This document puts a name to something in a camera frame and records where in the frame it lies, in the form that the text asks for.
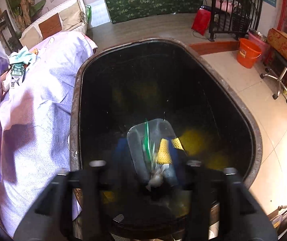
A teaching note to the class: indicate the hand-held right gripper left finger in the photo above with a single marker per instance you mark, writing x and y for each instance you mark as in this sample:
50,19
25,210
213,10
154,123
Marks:
121,155

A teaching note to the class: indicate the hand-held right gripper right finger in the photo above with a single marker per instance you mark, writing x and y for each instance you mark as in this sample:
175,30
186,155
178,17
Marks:
176,160

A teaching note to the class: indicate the yellow foam fruit net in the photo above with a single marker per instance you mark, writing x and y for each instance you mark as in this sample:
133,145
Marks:
164,150

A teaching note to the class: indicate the white tissue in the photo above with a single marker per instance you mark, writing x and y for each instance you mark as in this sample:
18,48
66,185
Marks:
156,178

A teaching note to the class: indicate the clear plastic tray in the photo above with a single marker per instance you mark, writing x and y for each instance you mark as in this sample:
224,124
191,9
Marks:
158,130

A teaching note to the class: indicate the dark round trash bin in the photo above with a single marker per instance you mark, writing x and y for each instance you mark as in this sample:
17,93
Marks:
158,80

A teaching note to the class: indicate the yellow wrapper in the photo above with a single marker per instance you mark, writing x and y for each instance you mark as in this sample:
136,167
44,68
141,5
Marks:
196,140

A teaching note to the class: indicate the purple floral blanket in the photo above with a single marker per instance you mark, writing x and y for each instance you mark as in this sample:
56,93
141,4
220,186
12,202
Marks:
38,110

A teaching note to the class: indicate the orange plastic bucket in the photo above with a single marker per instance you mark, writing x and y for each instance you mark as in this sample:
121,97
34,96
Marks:
247,55

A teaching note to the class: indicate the green and white carton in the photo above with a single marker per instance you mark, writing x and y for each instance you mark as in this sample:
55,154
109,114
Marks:
16,74

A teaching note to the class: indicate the white wicker swing sofa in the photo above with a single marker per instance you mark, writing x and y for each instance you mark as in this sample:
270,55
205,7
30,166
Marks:
73,27

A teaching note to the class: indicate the teal crumpled cloth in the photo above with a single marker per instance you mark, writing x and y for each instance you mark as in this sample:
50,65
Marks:
21,55

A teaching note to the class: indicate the red box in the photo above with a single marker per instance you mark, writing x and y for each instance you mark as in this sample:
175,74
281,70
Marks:
200,21

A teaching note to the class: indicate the green plastic bottle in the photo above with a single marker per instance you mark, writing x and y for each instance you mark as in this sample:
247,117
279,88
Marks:
88,13

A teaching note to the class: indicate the pink plastic basin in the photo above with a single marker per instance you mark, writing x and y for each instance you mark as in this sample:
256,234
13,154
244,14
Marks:
264,42

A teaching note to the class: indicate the beige cushion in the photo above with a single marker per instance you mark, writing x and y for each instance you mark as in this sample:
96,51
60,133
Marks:
70,15
30,39

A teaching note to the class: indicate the orange-brown cushion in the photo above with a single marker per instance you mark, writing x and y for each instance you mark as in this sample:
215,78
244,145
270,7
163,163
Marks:
50,23

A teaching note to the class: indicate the black metal rack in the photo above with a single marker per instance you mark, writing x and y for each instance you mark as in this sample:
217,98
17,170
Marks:
236,22

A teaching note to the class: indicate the green floral covered table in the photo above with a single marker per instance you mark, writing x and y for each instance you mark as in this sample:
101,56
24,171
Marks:
153,1

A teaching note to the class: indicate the artificial plant with yellow flowers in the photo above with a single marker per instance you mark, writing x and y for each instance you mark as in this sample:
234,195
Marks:
25,2

